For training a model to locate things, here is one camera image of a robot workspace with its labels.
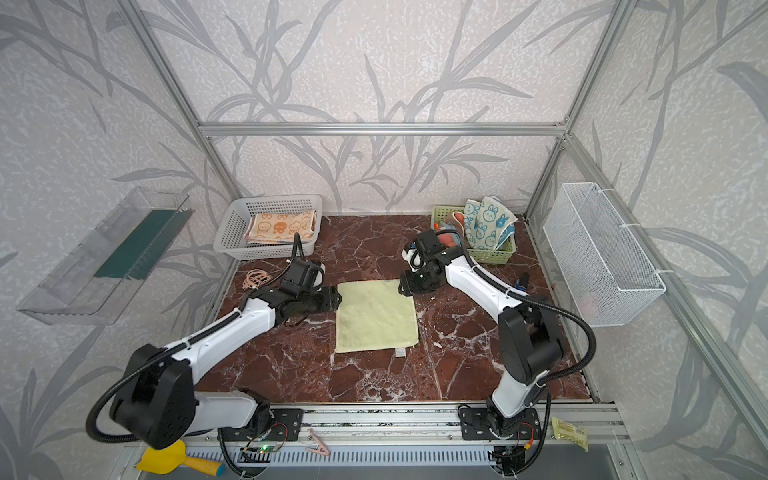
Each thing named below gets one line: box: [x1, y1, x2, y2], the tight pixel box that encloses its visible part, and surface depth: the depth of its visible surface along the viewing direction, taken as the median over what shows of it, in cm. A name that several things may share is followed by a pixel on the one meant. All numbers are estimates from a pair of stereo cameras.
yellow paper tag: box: [551, 417, 589, 452], surface depth 73 cm
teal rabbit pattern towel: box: [464, 196, 518, 251], surface depth 113 cm
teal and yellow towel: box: [335, 279, 419, 357], surface depth 93 cm
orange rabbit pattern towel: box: [245, 210, 316, 243], surface depth 114 cm
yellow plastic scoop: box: [136, 440, 226, 477], surface depth 69 cm
